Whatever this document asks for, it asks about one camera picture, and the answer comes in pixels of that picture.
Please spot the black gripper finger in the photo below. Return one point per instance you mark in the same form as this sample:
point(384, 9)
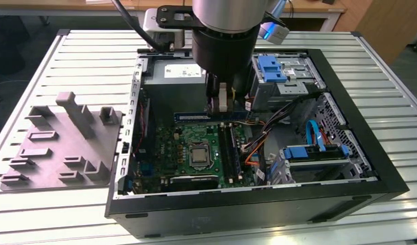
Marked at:
point(223, 97)

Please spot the green RAM stick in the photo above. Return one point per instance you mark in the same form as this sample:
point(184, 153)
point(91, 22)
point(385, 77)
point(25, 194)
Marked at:
point(191, 117)

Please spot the empty black RAM slot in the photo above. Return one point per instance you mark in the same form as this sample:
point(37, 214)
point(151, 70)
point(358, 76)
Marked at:
point(222, 153)

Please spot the blue plastic drive latch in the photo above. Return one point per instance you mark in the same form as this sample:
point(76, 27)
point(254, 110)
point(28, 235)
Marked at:
point(270, 69)

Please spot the grey power supply unit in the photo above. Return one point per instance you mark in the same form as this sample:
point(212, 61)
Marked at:
point(167, 97)

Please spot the metal drive cage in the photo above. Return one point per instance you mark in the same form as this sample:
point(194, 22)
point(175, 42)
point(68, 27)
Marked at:
point(290, 89)

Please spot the CPU socket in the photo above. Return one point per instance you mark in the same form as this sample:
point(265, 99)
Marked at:
point(194, 143)

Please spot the green motherboard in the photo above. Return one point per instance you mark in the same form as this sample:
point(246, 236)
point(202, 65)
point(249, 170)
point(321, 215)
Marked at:
point(167, 135)

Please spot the silver CPU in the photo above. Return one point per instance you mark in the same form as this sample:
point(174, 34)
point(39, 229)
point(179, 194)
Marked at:
point(199, 155)

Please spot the blue disk carrier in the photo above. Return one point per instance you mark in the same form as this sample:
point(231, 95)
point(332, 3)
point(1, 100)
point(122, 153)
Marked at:
point(297, 153)

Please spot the blue board port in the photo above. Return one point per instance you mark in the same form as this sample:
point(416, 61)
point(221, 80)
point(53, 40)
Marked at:
point(147, 170)

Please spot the black PC case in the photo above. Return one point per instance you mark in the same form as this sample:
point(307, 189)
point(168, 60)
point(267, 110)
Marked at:
point(262, 211)

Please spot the metal disk bay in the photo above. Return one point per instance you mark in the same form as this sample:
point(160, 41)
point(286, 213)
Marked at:
point(356, 166)

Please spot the grey parts rack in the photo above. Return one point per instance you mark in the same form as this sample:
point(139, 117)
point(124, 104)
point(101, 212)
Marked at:
point(68, 143)

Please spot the wooden cabinet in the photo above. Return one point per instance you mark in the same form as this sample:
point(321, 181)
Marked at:
point(392, 25)

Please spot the wooden desk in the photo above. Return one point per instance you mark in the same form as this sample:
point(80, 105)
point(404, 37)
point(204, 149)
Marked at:
point(57, 6)

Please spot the white tilted wrist camera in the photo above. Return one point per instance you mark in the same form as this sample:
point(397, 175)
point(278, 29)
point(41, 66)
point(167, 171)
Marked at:
point(274, 33)

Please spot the white boxy wrist camera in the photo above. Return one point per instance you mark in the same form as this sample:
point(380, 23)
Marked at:
point(160, 30)

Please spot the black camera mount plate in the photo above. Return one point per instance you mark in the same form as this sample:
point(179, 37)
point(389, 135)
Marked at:
point(171, 11)

